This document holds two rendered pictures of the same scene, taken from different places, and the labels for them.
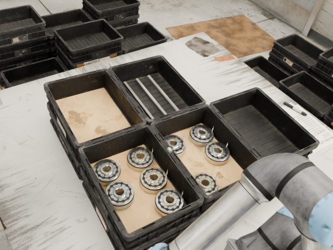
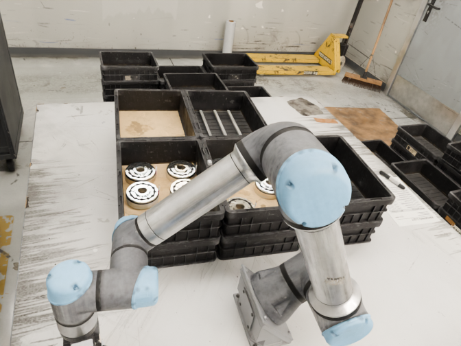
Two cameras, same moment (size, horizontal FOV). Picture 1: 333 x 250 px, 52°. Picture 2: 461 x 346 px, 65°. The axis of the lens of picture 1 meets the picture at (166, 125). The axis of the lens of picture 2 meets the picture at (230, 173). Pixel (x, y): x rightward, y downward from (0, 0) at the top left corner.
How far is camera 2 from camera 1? 47 cm
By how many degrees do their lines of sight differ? 15
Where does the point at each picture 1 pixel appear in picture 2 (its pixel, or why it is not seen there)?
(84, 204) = (114, 207)
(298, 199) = (274, 158)
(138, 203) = not seen: hidden behind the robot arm
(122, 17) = (237, 77)
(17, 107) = (93, 118)
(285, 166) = (274, 128)
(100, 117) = (160, 132)
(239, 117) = not seen: hidden behind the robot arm
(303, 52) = (433, 146)
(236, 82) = not seen: hidden behind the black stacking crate
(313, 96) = (433, 190)
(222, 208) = (202, 176)
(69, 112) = (132, 121)
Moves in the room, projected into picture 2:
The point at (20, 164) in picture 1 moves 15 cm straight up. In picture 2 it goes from (71, 160) to (66, 129)
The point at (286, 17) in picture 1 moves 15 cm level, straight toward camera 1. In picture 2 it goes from (429, 117) to (425, 121)
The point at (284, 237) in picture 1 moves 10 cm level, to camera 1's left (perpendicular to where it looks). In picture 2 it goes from (304, 273) to (268, 257)
